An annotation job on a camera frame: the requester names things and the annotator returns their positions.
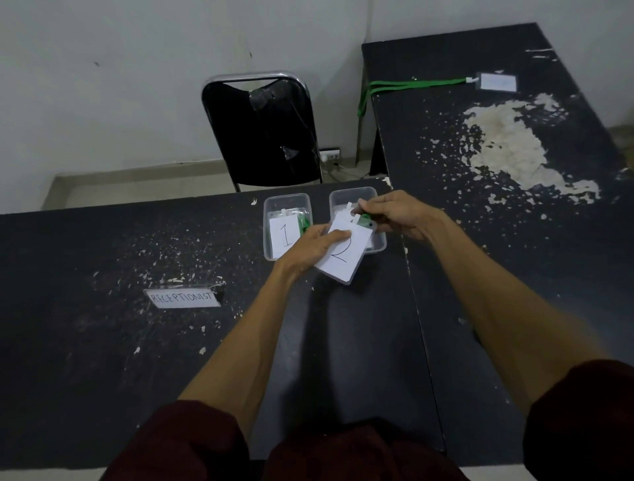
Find white handwritten paper sign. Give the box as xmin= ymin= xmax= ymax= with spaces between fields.
xmin=144 ymin=287 xmax=222 ymax=309

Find clear badge holder curved numeral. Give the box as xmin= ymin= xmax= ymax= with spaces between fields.
xmin=313 ymin=212 xmax=378 ymax=286

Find clear plastic container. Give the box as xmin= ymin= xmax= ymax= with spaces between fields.
xmin=329 ymin=187 xmax=387 ymax=255
xmin=263 ymin=193 xmax=314 ymax=262

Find person's left forearm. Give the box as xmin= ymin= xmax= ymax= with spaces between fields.
xmin=177 ymin=261 xmax=318 ymax=440

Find person's right forearm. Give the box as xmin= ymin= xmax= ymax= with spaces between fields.
xmin=426 ymin=211 xmax=613 ymax=415

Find clear badge holder blank card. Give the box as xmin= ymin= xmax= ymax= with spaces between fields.
xmin=475 ymin=72 xmax=518 ymax=94

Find person's right hand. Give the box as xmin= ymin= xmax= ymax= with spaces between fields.
xmin=353 ymin=190 xmax=447 ymax=243

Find person's left hand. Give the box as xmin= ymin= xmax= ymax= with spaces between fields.
xmin=275 ymin=223 xmax=352 ymax=279

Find clear badge holder straight numeral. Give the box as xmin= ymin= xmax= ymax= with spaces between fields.
xmin=269 ymin=210 xmax=304 ymax=259

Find white cable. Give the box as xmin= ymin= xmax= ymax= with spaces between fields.
xmin=327 ymin=160 xmax=373 ymax=182

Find black folding chair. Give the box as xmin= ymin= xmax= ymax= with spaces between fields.
xmin=201 ymin=72 xmax=325 ymax=193

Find maroon shirt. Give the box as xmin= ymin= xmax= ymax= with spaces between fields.
xmin=101 ymin=359 xmax=634 ymax=481

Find long green lanyard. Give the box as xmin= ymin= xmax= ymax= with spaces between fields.
xmin=358 ymin=77 xmax=469 ymax=119

